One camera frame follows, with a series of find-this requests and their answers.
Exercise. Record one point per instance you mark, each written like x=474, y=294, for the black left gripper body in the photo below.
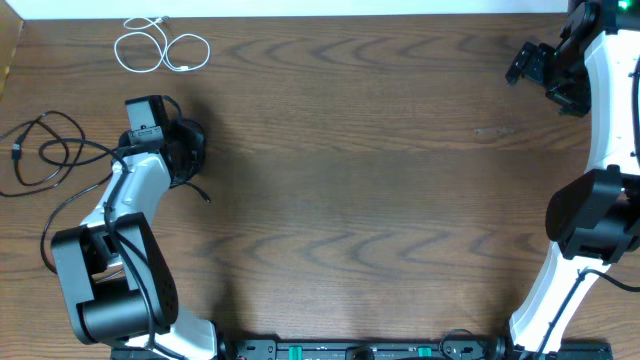
x=191, y=146

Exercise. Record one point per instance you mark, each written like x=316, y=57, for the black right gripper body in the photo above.
x=563, y=73

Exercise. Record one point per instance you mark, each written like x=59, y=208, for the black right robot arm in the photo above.
x=594, y=220

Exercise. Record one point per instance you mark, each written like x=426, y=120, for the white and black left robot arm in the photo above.
x=116, y=284

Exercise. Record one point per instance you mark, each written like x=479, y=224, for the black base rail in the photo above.
x=456, y=346

